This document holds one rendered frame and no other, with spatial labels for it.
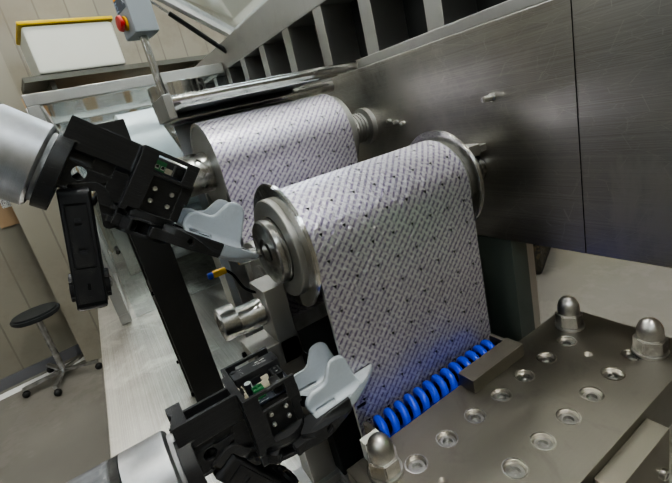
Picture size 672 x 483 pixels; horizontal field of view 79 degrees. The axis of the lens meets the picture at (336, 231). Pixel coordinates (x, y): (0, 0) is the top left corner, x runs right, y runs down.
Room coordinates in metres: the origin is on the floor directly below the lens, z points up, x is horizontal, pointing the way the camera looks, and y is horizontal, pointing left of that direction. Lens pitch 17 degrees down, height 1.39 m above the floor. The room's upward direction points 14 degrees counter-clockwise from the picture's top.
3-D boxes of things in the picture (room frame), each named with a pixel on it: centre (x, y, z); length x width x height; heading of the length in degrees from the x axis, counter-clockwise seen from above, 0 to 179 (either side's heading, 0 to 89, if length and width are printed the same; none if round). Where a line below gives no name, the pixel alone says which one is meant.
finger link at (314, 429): (0.35, 0.07, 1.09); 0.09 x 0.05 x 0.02; 117
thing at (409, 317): (0.45, -0.07, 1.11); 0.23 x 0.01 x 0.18; 118
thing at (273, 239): (0.44, 0.07, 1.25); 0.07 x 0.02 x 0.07; 28
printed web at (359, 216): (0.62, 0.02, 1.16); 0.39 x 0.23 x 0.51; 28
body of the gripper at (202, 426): (0.34, 0.13, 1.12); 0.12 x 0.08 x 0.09; 118
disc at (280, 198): (0.45, 0.06, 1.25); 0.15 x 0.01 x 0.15; 28
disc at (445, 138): (0.56, -0.16, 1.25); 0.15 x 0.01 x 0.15; 28
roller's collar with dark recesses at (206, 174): (0.65, 0.20, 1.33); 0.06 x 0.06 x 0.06; 28
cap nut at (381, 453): (0.33, 0.01, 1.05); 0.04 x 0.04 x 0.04
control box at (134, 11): (0.94, 0.30, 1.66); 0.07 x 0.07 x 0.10; 39
